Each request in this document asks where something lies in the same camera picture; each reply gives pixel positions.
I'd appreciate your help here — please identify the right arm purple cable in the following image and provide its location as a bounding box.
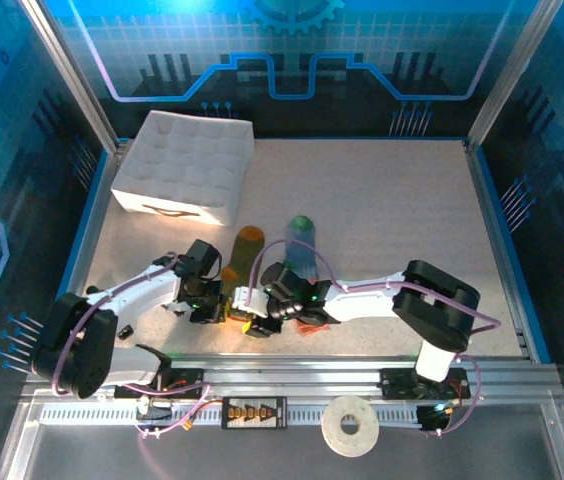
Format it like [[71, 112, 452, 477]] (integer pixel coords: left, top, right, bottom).
[[249, 239, 502, 437]]

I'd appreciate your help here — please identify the blue grey sock orange cuff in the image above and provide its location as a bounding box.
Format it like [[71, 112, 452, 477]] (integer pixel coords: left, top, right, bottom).
[[284, 214, 336, 337]]

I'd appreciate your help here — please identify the white tape roll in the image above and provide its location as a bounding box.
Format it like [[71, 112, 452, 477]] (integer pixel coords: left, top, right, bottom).
[[320, 394, 381, 459]]

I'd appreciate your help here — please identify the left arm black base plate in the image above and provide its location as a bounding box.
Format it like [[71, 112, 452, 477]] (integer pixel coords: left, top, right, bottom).
[[161, 367, 207, 400]]

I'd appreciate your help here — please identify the aluminium mounting rail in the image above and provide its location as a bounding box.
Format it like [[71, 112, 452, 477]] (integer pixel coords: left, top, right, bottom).
[[20, 353, 563, 401]]

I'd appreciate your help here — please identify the white divided organizer box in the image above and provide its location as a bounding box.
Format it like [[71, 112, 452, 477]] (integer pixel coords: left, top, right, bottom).
[[110, 109, 256, 229]]

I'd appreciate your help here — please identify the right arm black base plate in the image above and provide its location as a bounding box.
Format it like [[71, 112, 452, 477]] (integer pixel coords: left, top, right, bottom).
[[379, 367, 469, 401]]

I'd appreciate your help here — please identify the aluminium frame post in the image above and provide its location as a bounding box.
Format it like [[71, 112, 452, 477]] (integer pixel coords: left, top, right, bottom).
[[465, 0, 563, 149], [20, 0, 121, 154]]

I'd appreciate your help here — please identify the small white black module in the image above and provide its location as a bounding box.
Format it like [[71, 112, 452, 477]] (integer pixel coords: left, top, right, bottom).
[[135, 397, 173, 422]]

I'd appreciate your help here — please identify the black controller box green light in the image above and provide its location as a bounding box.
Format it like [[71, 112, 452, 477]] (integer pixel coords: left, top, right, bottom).
[[415, 402, 458, 434]]

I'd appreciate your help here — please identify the white slotted cable duct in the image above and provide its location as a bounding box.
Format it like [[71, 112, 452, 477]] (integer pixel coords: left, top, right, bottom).
[[39, 402, 423, 427]]

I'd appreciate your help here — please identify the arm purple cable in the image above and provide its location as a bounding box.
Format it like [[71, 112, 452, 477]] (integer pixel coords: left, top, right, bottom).
[[249, 239, 502, 437], [51, 252, 213, 439]]

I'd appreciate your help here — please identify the orange wire yellow connector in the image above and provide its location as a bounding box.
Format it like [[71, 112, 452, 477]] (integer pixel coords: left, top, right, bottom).
[[161, 399, 223, 432]]

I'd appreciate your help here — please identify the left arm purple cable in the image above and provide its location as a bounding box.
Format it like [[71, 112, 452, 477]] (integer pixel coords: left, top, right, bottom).
[[51, 252, 213, 439]]

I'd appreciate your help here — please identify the black connector board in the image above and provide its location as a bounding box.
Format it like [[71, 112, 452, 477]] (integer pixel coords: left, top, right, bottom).
[[220, 396, 289, 431]]

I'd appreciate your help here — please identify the yellow brown sock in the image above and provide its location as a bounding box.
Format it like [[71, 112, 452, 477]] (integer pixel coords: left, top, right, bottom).
[[219, 225, 267, 326]]

